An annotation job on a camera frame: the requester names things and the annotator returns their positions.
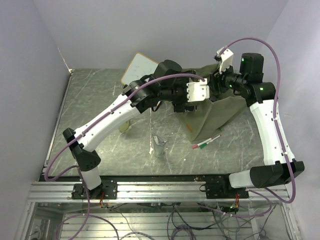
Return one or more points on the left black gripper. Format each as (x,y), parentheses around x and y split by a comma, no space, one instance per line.
(180,106)

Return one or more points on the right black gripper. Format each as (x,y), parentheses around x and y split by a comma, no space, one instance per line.
(215,82)

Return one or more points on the olive canvas bag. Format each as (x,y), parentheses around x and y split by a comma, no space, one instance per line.
(211,115)

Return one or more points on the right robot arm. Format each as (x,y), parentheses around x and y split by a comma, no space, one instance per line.
(280,166)

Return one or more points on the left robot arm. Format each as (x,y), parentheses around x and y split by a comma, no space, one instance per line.
(168,83)

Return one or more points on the small whiteboard on stand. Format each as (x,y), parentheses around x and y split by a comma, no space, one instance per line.
(139,66)

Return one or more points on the red marker pen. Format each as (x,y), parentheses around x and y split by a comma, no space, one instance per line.
(205,142)

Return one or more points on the green marker pen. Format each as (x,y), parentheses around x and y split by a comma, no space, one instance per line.
(207,144)

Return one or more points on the green bottle beige cap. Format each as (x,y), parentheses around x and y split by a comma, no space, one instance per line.
(124,126)

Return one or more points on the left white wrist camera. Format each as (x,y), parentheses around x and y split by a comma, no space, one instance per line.
(198,91)

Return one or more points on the aluminium mounting rail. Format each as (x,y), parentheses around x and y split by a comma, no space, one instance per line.
(146,189)

